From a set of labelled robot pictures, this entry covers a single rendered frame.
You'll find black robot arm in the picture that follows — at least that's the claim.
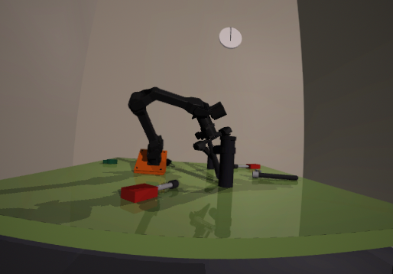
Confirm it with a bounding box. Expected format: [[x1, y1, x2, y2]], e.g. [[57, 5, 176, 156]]
[[128, 87, 227, 165]]

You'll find black cylindrical pipe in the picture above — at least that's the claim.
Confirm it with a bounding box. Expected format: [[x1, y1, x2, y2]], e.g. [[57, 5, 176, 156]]
[[207, 141, 219, 179]]

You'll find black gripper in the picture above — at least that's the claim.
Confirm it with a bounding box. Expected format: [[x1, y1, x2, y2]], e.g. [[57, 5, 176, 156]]
[[193, 122, 232, 160]]

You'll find black cylindrical post with cap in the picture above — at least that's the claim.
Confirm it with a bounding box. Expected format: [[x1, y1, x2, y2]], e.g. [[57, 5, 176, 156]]
[[218, 136, 237, 188]]

